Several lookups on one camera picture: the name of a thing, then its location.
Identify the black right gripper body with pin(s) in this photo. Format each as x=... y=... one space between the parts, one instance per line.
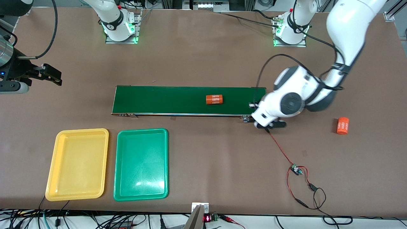
x=19 y=70

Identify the orange cylinder battery cell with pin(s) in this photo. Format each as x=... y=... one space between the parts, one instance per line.
x=214 y=99
x=342 y=125

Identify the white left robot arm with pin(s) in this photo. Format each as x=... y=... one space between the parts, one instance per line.
x=349 y=22

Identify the small speed controller module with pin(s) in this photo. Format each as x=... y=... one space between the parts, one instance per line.
x=296 y=170

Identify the green conveyor belt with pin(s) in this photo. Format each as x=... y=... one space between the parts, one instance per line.
x=175 y=100

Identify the yellow plastic tray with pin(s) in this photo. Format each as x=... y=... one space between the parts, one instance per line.
x=76 y=178

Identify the red clip test leads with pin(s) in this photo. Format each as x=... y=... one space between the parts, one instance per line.
x=230 y=219

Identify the small red digit display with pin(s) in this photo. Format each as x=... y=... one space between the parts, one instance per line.
x=207 y=218

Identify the green plastic tray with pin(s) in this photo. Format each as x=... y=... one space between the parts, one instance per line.
x=143 y=178

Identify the orange and black device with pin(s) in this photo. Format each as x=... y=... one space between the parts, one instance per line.
x=122 y=225

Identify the aluminium table edge rail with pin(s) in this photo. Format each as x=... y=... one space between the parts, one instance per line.
x=15 y=28

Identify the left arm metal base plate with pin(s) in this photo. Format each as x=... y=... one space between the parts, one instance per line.
x=302 y=44

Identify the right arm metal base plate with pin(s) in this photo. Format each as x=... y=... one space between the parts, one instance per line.
x=137 y=31

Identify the metal frame with light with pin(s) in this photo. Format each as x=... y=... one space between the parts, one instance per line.
x=205 y=5

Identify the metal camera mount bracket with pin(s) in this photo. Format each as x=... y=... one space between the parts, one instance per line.
x=198 y=219

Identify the aluminium extrusion post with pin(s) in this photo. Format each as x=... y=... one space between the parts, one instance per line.
x=394 y=11

